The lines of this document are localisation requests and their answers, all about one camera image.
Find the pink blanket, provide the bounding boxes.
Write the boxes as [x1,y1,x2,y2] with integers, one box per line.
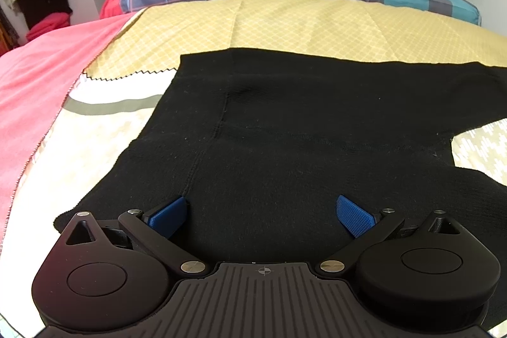
[0,12,136,244]

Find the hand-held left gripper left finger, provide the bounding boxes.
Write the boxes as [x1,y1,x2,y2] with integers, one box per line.
[60,196,211,278]

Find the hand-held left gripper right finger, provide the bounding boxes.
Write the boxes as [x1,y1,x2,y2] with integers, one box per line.
[316,194,473,278]

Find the red bed sheet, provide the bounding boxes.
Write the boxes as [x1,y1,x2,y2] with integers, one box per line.
[98,0,126,19]

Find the red cloth pile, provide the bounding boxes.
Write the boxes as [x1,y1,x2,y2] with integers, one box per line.
[25,13,73,42]

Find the black pants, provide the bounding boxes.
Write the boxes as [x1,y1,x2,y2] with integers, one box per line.
[51,47,507,331]

